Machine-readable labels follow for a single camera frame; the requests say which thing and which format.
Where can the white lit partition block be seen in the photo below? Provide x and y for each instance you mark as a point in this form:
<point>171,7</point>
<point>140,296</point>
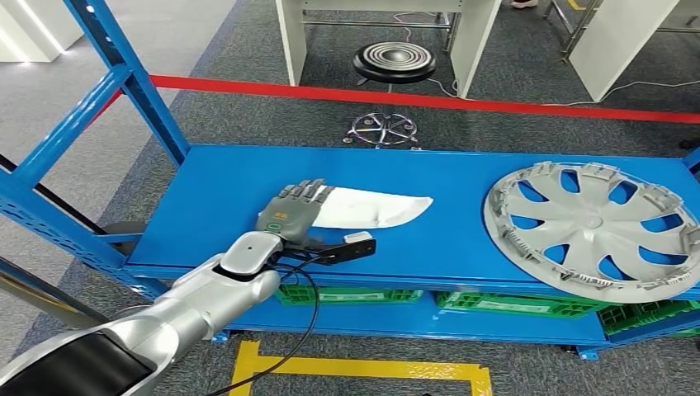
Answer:
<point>27,27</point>

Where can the red barrier belt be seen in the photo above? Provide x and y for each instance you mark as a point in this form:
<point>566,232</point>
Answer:
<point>383,98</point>
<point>109,104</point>

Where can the person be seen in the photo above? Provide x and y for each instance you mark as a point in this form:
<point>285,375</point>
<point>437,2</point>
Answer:
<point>525,2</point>

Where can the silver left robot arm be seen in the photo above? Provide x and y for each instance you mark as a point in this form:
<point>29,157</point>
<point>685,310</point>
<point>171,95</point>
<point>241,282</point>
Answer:
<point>191,306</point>

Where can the blue metal shelf rack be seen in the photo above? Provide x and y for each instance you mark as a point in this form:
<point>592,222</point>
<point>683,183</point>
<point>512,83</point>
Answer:
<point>246,164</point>

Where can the white plastic car body part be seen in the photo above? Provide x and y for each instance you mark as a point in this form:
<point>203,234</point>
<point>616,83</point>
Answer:
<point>372,207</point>

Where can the green plastic crate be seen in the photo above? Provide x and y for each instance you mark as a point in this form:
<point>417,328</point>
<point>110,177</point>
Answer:
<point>514,306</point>
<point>640,317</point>
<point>350,296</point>

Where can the chrome stanchion post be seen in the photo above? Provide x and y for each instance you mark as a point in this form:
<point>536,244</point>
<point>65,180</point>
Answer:
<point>43,298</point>

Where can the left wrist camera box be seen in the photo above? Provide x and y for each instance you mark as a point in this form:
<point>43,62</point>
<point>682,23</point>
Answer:
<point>355,248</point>

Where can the yellow floor tape square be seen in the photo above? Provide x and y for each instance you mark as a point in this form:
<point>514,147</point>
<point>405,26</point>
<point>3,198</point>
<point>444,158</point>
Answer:
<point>361,368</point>

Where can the white desk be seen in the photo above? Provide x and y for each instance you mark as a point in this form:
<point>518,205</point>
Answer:
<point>612,49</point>
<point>295,43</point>

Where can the black round stool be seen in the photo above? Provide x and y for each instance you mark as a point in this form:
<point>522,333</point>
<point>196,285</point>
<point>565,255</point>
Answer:
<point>393,60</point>

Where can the silver wheel hubcap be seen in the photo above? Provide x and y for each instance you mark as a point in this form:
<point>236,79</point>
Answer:
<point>590,224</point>

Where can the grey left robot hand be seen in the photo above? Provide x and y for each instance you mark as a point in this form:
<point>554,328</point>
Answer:
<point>287,213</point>

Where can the thin black bar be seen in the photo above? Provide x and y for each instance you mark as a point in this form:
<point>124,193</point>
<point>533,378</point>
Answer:
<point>54,195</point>

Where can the black round stanchion base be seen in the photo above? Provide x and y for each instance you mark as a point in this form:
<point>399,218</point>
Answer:
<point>123,235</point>

